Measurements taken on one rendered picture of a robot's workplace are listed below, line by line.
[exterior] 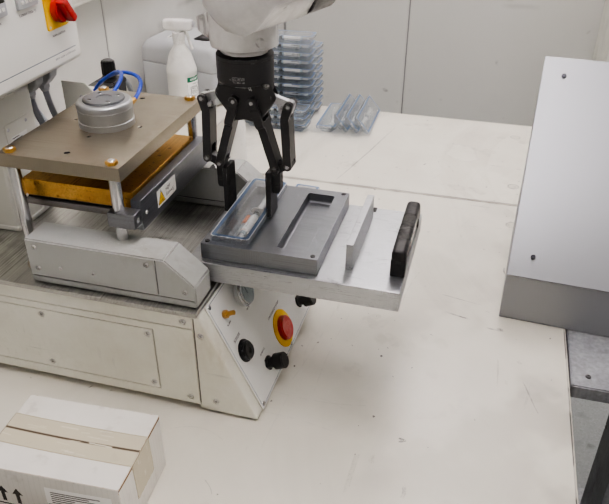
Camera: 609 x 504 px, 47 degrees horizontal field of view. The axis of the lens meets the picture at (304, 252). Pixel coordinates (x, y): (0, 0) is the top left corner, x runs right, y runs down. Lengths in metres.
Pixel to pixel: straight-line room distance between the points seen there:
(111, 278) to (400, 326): 0.50
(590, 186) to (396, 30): 2.28
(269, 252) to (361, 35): 2.61
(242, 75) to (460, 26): 2.56
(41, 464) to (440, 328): 0.66
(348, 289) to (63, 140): 0.44
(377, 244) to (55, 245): 0.44
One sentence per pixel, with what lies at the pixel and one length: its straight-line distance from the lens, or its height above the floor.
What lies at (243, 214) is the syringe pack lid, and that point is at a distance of 1.00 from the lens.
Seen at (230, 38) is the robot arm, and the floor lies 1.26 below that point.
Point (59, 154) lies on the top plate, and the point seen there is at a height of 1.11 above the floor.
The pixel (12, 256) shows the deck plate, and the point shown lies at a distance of 1.13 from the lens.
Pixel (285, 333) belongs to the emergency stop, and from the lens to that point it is 1.11.
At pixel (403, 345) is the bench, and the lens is 1.17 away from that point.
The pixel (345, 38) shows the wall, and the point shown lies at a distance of 3.50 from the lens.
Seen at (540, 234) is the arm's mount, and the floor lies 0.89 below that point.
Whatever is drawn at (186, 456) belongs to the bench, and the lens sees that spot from 1.00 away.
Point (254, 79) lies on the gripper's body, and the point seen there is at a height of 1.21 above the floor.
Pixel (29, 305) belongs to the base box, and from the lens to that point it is 1.08.
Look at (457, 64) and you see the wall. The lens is 3.46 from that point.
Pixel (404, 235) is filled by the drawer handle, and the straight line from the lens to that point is 0.95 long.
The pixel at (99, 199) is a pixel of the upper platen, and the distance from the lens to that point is 1.00.
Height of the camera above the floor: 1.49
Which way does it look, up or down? 32 degrees down
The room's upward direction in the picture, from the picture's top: straight up
